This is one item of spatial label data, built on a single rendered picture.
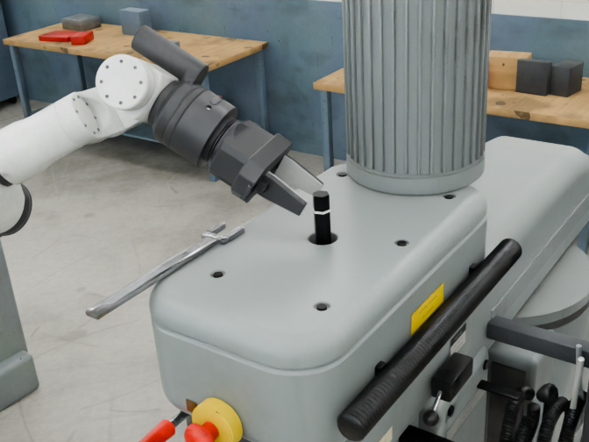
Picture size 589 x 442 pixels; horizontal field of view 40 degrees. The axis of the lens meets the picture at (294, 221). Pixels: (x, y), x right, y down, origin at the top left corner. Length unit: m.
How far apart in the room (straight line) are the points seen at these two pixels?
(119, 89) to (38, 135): 0.13
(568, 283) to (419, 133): 0.61
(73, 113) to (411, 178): 0.45
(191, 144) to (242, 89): 5.68
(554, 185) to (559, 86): 3.34
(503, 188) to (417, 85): 0.45
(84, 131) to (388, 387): 0.48
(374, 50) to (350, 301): 0.35
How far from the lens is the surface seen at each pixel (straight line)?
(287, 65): 6.33
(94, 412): 3.92
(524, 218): 1.41
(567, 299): 1.55
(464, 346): 1.23
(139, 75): 0.99
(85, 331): 4.50
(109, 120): 1.09
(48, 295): 4.91
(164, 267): 0.97
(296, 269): 0.95
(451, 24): 1.07
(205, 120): 0.98
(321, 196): 0.99
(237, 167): 0.97
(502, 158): 1.61
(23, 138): 1.08
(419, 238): 1.02
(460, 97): 1.10
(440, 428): 1.24
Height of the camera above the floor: 2.36
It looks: 26 degrees down
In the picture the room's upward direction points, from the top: 4 degrees counter-clockwise
